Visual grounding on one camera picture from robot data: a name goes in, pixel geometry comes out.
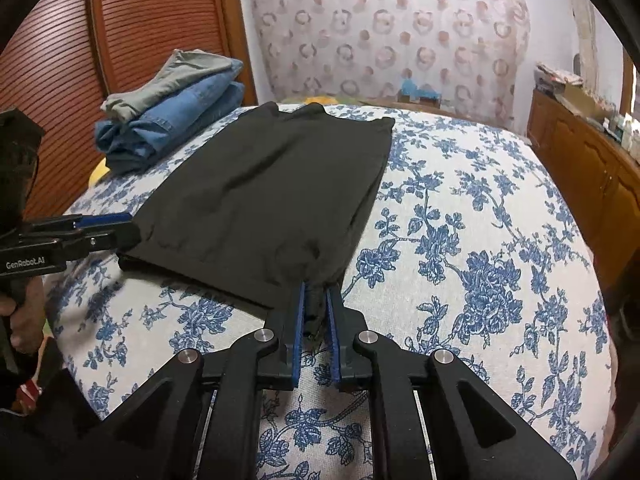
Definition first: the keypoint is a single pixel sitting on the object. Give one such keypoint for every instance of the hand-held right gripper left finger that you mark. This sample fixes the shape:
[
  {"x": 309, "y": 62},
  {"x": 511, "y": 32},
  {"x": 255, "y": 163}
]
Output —
[{"x": 300, "y": 340}]

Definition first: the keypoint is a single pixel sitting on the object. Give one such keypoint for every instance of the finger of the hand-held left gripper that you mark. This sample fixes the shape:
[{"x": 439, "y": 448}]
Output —
[
  {"x": 105, "y": 240},
  {"x": 100, "y": 219}
]

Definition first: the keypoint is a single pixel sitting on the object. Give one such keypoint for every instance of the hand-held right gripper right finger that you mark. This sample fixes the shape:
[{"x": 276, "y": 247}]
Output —
[{"x": 334, "y": 345}]

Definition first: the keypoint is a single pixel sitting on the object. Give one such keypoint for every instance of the black pants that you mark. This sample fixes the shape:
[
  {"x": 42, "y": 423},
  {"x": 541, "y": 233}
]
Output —
[{"x": 260, "y": 200}]

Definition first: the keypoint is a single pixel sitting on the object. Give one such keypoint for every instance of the folded grey pants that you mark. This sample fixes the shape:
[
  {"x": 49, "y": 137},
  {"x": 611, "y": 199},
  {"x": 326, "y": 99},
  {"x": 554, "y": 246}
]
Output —
[{"x": 175, "y": 80}]

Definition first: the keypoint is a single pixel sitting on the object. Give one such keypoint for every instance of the person's left hand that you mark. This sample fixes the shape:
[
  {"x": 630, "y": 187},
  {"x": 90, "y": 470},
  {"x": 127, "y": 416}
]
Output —
[{"x": 29, "y": 325}]

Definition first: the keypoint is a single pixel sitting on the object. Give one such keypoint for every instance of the folded blue jeans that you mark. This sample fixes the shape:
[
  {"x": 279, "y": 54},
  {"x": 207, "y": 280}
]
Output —
[{"x": 165, "y": 130}]

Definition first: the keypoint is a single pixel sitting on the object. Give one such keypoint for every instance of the blue floral bed sheet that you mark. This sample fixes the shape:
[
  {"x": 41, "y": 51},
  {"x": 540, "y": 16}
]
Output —
[{"x": 450, "y": 235}]

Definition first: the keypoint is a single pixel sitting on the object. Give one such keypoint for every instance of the red object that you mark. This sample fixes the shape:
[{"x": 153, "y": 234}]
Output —
[{"x": 30, "y": 391}]

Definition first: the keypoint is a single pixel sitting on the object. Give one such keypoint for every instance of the wooden louvred wardrobe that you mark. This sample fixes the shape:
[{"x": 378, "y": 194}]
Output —
[{"x": 150, "y": 10}]

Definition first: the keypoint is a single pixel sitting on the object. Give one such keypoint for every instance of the blue plastic bag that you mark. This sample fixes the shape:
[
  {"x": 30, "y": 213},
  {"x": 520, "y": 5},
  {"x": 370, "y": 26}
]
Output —
[{"x": 420, "y": 89}]

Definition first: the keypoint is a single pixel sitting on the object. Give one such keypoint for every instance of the wooden cabinet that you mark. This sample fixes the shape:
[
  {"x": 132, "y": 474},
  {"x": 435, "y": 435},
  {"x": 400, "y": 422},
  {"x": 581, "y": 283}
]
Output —
[{"x": 575, "y": 160}]

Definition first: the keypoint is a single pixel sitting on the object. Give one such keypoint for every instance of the newspaper stack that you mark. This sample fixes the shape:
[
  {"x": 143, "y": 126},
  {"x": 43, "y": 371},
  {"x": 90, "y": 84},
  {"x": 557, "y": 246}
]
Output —
[{"x": 555, "y": 76}]

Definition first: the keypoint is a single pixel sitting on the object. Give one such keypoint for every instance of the open cardboard box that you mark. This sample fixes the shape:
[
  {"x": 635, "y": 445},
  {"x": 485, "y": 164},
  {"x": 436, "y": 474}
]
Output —
[{"x": 587, "y": 100}]

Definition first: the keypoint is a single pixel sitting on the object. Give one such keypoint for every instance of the white bottle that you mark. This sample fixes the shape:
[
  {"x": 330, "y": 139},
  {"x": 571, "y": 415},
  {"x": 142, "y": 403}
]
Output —
[{"x": 626, "y": 132}]

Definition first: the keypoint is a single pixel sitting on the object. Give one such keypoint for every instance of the cream curtain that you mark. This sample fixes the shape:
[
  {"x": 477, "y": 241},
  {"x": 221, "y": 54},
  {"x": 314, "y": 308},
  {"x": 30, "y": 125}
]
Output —
[{"x": 585, "y": 35}]

